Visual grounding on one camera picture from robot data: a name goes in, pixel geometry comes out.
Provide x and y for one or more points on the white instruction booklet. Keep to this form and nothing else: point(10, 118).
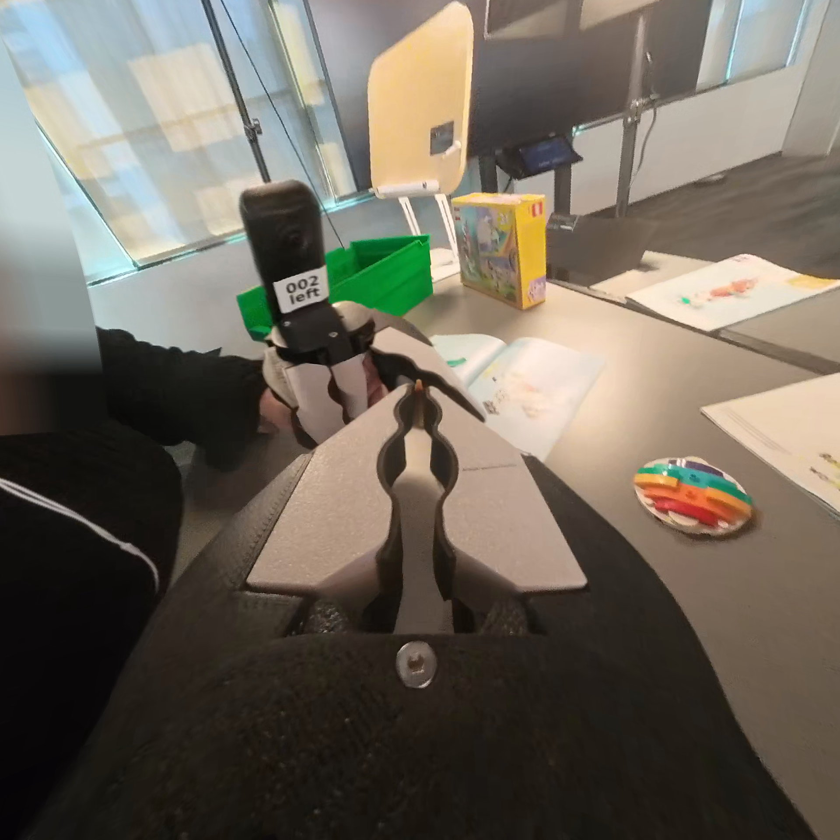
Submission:
point(787, 433)
point(722, 292)

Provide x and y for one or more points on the round rainbow lego disc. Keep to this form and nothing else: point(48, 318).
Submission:
point(692, 495)

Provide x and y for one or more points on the green plastic bin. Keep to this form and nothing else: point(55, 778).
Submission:
point(380, 275)

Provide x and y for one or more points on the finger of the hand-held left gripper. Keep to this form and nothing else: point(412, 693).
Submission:
point(413, 354)

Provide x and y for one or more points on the black display screen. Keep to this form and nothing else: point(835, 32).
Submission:
point(558, 79)

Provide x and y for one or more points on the person's left hand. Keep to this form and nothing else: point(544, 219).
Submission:
point(274, 410)

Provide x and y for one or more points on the yellow lego box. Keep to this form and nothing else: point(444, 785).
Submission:
point(499, 249)

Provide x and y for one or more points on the large window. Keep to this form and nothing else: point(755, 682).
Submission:
point(151, 118)

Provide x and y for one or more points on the metal display stand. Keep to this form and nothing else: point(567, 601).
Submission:
point(633, 131)

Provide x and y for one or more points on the small black tablet device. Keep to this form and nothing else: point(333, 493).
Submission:
point(538, 154)

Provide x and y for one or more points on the open light blue instruction booklet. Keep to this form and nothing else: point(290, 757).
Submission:
point(544, 394)

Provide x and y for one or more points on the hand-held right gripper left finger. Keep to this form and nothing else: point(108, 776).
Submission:
point(321, 518)

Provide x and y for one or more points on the black angular box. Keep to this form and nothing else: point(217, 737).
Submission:
point(604, 246)

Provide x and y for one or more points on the person's left forearm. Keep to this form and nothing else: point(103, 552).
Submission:
point(184, 394)

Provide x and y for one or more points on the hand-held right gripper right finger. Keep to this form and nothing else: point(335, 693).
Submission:
point(505, 518)

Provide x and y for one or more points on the person's black striped pants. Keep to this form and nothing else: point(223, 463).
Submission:
point(65, 558)

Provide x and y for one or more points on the beige chair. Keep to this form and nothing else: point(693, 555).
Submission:
point(420, 98)

